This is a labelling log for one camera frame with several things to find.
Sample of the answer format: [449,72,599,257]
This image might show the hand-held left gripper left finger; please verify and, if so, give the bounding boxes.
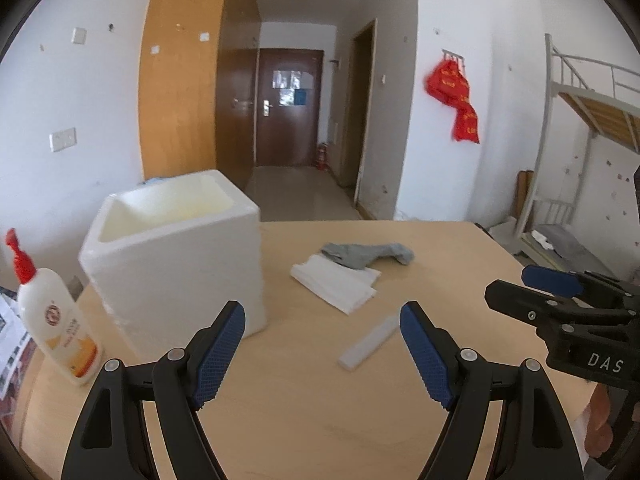
[61,301,247,480]

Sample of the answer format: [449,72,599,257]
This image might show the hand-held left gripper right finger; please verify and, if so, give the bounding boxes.
[399,301,586,480]

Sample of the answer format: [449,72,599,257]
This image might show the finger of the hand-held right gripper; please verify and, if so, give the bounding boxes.
[521,265,640,311]
[484,280,637,341]

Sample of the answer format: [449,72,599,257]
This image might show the white foam box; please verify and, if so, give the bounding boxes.
[78,170,267,361]

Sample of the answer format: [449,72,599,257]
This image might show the grey sock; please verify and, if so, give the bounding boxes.
[320,241,416,271]

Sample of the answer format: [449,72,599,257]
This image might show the white cloth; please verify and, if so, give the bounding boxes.
[290,254,382,316]

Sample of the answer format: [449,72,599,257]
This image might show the person's right hand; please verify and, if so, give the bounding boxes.
[584,385,616,461]

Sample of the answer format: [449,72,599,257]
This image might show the grey mattress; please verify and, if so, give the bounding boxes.
[530,222,621,281]

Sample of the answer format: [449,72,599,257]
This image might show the white foam strip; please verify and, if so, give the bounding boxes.
[337,310,401,372]

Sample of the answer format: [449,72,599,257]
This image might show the wooden boards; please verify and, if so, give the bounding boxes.
[515,170,535,231]

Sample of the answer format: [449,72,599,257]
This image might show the white bottle with red pump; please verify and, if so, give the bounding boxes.
[5,228,103,386]

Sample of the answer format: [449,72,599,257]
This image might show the white metal bunk bed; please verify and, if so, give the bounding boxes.
[515,34,640,266]

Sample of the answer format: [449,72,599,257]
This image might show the red hanging bags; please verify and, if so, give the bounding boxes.
[425,49,481,144]

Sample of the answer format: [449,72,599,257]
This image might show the printed paper sheets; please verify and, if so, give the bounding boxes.
[0,287,36,401]

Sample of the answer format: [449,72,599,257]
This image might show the dark brown door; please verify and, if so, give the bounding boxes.
[254,48,325,168]

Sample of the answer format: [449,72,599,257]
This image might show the brown side door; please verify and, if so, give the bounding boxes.
[340,19,378,206]

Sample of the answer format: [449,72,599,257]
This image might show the wooden wardrobe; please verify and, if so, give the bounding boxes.
[140,0,262,191]

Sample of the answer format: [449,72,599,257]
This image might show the white double wall socket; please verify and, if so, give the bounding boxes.
[49,127,77,152]

